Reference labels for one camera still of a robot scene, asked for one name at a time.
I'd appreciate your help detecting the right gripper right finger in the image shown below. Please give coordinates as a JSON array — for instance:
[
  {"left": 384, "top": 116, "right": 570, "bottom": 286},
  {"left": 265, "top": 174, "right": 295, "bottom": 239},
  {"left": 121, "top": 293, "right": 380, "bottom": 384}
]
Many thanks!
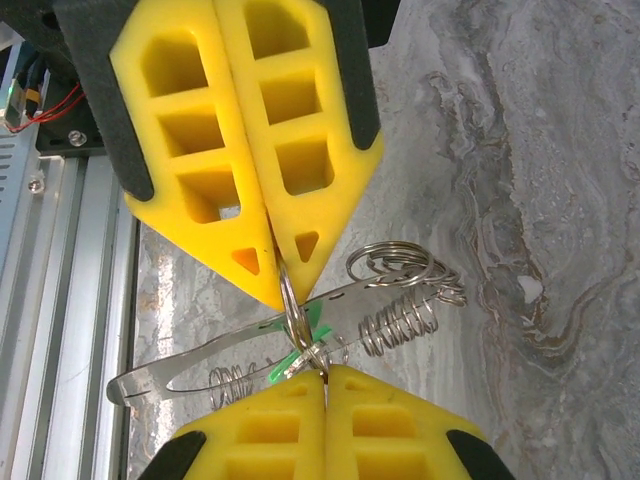
[{"left": 324, "top": 363, "right": 517, "bottom": 480}]

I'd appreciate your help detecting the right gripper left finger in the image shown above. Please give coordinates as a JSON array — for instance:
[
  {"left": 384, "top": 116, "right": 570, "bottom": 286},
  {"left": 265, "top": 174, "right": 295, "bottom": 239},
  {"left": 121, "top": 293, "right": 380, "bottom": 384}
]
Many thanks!
[{"left": 132, "top": 368, "right": 329, "bottom": 480}]

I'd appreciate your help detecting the green key tag with key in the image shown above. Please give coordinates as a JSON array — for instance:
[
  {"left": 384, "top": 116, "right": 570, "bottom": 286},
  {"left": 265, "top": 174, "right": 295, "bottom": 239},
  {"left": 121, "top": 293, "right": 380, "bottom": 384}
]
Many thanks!
[{"left": 253, "top": 298, "right": 335, "bottom": 387}]

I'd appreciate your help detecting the left circuit board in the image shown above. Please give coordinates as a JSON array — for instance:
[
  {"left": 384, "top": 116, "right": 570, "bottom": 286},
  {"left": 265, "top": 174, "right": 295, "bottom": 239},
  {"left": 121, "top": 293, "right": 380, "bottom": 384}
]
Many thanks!
[{"left": 0, "top": 82, "right": 39, "bottom": 134}]

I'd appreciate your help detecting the slotted grey cable duct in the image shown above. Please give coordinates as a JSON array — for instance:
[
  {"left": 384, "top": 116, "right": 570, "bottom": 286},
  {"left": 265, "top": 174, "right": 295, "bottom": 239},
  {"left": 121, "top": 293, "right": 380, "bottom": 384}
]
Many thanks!
[{"left": 0, "top": 124, "right": 39, "bottom": 281}]

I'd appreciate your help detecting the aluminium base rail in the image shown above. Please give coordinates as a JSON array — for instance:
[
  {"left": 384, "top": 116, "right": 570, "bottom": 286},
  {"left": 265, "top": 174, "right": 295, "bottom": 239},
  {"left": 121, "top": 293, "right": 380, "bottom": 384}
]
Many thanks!
[{"left": 0, "top": 152, "right": 141, "bottom": 480}]

